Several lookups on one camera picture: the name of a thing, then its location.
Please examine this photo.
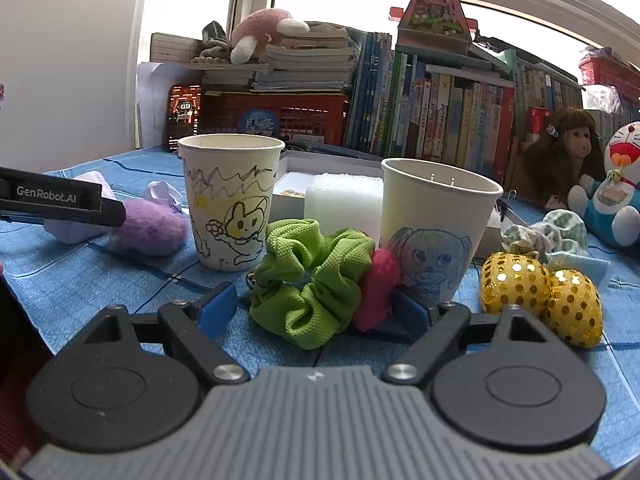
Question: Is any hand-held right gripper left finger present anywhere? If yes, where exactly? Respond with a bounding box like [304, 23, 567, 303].
[82, 281, 251, 386]

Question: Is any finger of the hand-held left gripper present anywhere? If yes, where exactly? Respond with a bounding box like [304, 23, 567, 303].
[97, 196, 127, 229]

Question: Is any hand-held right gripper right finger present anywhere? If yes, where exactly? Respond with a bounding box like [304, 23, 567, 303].
[382, 290, 559, 386]

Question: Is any purple fuzzy pompom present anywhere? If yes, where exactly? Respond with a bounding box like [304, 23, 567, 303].
[106, 198, 189, 258]

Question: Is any pink scrunchie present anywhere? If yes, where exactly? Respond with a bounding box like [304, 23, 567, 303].
[352, 248, 402, 332]

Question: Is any gold sequin pouch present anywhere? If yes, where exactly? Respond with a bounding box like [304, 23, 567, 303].
[480, 251, 552, 319]

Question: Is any white foam block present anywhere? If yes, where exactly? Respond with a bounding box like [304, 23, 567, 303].
[304, 173, 384, 234]

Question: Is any green checked scrunchie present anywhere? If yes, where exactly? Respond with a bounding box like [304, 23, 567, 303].
[501, 208, 591, 257]

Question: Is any yellow sequin scrunchie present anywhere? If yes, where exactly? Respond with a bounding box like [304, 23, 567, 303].
[541, 268, 604, 349]

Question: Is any white shallow box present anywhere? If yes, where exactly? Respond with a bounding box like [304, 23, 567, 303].
[272, 147, 531, 257]

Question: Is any pale lavender bow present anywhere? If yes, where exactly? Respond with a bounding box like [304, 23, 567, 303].
[143, 181, 190, 217]

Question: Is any blue tablecloth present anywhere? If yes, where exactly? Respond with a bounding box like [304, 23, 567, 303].
[0, 147, 640, 456]

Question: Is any paper cup with blue drawing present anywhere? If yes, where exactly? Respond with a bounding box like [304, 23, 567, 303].
[380, 157, 504, 307]

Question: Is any paper cup with yellow drawing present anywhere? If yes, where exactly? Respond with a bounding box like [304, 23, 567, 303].
[177, 133, 286, 273]

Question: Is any phone with lit screen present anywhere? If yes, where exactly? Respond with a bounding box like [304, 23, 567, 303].
[166, 83, 203, 154]

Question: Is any black binder clip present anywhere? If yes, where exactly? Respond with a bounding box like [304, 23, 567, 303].
[494, 189, 519, 222]

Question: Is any light blue face mask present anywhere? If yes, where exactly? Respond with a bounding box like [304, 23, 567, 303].
[544, 251, 612, 287]

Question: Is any white grid board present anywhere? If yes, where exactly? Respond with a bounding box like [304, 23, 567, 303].
[149, 32, 207, 64]

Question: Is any red plastic crate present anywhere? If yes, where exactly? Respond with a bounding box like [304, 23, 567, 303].
[199, 91, 352, 149]

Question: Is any grey plush toy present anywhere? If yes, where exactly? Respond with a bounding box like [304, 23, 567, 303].
[192, 20, 234, 65]

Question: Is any row of upright books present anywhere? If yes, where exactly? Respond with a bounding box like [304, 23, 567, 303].
[342, 31, 585, 182]

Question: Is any brown-haired doll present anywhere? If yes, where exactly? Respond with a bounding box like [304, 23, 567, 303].
[521, 106, 604, 207]

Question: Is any red can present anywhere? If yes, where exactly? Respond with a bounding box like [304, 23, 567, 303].
[525, 106, 552, 143]

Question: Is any pink and white plush toy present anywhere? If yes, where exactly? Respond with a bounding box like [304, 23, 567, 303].
[229, 8, 311, 65]

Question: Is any blue cat plush toy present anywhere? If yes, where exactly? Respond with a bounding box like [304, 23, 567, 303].
[566, 120, 640, 248]

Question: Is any stack of flat books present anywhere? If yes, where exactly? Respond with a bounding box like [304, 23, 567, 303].
[199, 23, 359, 97]

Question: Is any clear plastic bag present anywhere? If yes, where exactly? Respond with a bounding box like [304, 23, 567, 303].
[581, 84, 627, 112]

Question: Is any pink triangular box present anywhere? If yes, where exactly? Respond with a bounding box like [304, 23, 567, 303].
[396, 0, 472, 57]

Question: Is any small red plastic basket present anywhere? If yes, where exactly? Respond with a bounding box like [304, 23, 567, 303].
[578, 46, 640, 89]

